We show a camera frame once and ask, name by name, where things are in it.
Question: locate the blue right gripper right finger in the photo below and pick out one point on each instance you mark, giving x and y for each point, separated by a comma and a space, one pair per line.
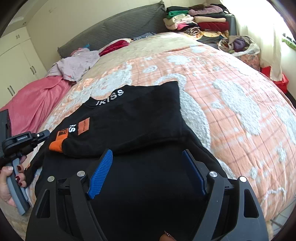
193, 173

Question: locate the left hand with red nails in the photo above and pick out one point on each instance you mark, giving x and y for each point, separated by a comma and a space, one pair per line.
6, 187

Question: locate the red bag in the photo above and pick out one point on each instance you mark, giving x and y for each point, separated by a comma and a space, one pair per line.
279, 79

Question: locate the lilac crumpled garment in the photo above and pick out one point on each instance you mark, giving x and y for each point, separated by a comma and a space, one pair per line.
74, 67

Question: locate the dark grey quilted headboard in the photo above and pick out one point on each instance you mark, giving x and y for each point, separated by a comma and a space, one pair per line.
128, 24

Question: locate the floral laundry basket with clothes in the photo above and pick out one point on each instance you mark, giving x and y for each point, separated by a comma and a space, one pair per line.
243, 48

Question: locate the right hand thumb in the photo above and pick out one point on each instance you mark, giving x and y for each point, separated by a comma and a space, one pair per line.
166, 237

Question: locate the stack of folded clothes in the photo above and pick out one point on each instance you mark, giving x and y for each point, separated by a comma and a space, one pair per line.
201, 17

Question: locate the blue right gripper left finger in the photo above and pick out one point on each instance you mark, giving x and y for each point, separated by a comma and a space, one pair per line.
99, 174

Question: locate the white curtain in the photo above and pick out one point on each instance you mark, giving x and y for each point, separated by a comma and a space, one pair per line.
259, 20

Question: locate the pink blanket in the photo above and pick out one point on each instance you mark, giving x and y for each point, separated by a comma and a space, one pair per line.
30, 107

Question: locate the white wardrobe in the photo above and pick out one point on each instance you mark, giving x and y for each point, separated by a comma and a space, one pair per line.
20, 63

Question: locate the black t-shirt with orange patches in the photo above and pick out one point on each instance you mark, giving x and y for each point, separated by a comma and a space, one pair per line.
147, 191

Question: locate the red pillow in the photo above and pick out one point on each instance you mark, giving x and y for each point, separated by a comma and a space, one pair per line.
114, 45

